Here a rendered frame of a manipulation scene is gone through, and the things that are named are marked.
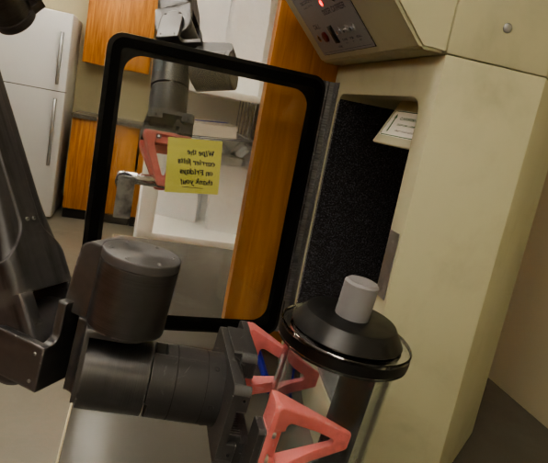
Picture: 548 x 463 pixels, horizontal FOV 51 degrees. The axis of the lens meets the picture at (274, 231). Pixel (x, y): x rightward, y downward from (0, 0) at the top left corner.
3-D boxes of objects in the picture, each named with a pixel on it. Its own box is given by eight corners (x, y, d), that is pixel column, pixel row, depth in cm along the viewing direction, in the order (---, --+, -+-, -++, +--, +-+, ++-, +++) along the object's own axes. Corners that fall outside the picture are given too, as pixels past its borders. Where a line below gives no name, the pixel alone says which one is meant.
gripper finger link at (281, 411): (342, 368, 48) (234, 350, 45) (372, 420, 41) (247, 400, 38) (318, 438, 49) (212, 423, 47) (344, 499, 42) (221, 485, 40)
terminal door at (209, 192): (276, 335, 90) (328, 77, 82) (71, 325, 80) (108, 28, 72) (274, 333, 91) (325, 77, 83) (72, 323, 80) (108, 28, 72)
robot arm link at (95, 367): (65, 380, 46) (53, 421, 40) (83, 301, 44) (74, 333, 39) (152, 392, 48) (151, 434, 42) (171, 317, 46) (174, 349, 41)
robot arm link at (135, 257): (56, 332, 51) (-24, 363, 43) (83, 208, 49) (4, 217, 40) (171, 386, 47) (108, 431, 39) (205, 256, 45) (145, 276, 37)
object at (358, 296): (369, 336, 52) (391, 270, 51) (413, 392, 44) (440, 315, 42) (274, 321, 50) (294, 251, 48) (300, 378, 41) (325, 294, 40)
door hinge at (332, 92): (283, 331, 92) (335, 83, 84) (287, 337, 89) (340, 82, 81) (274, 330, 91) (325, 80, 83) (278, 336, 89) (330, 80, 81)
